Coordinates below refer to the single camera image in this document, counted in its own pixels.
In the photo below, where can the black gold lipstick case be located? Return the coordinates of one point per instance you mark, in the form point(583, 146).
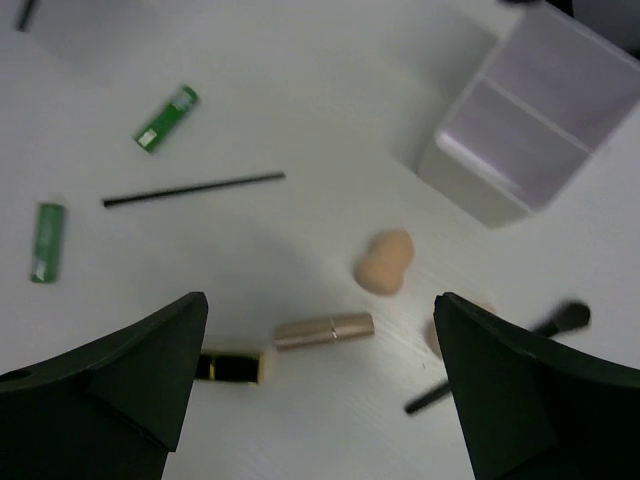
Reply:
point(229, 368)

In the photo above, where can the small black angled brush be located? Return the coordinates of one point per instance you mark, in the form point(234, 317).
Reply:
point(568, 317)

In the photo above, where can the rose gold lipstick tube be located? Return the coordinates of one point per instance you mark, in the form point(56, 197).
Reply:
point(326, 330)

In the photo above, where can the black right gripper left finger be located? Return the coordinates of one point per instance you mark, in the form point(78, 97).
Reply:
point(111, 409)

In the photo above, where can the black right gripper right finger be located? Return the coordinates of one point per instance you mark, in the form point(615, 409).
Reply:
point(533, 408)

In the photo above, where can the beige makeup sponge left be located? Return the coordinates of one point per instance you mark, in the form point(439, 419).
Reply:
point(381, 270)

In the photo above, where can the green lip balm tube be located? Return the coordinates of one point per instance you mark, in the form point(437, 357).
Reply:
point(48, 242)
point(167, 118)

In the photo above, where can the beige makeup sponge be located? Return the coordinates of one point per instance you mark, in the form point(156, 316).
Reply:
point(431, 336)
point(381, 270)

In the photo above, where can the white compartment organizer box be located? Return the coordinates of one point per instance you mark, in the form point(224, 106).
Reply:
point(540, 106)

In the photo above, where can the beige makeup sponge right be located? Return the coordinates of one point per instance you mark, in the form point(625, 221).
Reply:
point(431, 336)

